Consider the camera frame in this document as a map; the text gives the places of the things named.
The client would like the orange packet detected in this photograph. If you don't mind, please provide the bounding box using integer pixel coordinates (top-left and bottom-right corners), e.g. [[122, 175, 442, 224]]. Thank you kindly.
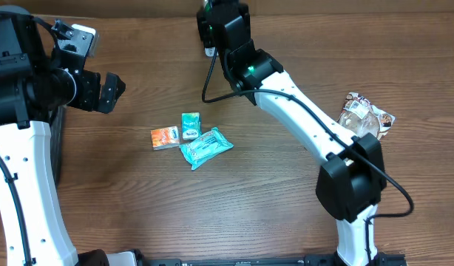
[[151, 126, 180, 150]]

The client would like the small green white packet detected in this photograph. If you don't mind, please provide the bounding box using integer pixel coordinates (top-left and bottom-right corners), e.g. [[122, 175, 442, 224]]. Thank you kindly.
[[181, 112, 202, 140]]

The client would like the teal wet wipes pack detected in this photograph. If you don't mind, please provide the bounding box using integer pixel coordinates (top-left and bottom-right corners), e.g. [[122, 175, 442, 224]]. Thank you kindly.
[[180, 127, 234, 171]]

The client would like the brown white snack bag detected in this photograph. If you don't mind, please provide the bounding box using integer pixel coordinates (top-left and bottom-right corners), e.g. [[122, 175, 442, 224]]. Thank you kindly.
[[338, 92, 396, 140]]

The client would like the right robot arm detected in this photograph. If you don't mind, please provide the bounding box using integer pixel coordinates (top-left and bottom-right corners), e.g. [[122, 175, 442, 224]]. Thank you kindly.
[[197, 1, 386, 265]]

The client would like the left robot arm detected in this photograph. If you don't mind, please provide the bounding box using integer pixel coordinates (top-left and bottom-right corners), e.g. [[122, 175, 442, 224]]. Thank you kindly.
[[0, 6, 136, 266]]

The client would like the white barcode scanner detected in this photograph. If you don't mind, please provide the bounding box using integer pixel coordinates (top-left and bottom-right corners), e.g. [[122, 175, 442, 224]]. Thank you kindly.
[[204, 45, 218, 58]]

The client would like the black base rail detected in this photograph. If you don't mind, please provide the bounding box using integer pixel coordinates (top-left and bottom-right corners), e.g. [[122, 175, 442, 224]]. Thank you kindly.
[[77, 248, 407, 266]]

